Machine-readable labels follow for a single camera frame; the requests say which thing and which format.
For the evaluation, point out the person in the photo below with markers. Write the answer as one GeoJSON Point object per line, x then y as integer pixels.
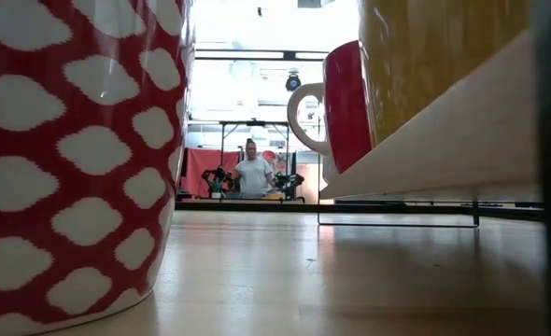
{"type": "Point", "coordinates": [254, 172]}

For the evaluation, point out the black table frame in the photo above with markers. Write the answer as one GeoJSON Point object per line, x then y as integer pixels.
{"type": "Point", "coordinates": [257, 205]}

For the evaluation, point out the small potted plant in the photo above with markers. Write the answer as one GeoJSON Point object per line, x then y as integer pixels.
{"type": "Point", "coordinates": [216, 194]}

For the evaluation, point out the yellow mug white inside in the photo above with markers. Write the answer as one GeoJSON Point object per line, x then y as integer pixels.
{"type": "Point", "coordinates": [434, 60]}

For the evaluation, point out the ceiling light strip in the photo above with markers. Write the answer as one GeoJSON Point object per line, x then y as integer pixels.
{"type": "Point", "coordinates": [310, 56]}
{"type": "Point", "coordinates": [238, 54]}

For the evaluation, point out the black second-station robot arm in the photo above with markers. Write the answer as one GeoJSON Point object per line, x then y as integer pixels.
{"type": "Point", "coordinates": [217, 176]}
{"type": "Point", "coordinates": [289, 182]}

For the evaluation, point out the red curtain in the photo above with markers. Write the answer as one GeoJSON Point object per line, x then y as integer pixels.
{"type": "Point", "coordinates": [196, 172]}

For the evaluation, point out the red mug white dots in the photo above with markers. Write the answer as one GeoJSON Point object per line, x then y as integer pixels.
{"type": "Point", "coordinates": [70, 186]}

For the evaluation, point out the wooden shelf black legs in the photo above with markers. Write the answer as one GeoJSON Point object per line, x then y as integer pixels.
{"type": "Point", "coordinates": [443, 158]}

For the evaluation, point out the black ceiling spotlight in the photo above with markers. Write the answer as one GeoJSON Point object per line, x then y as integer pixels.
{"type": "Point", "coordinates": [293, 83]}

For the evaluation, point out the black station frame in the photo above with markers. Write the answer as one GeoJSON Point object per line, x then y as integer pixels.
{"type": "Point", "coordinates": [254, 123]}

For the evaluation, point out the floral banner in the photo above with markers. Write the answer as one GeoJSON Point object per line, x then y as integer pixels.
{"type": "Point", "coordinates": [280, 163]}

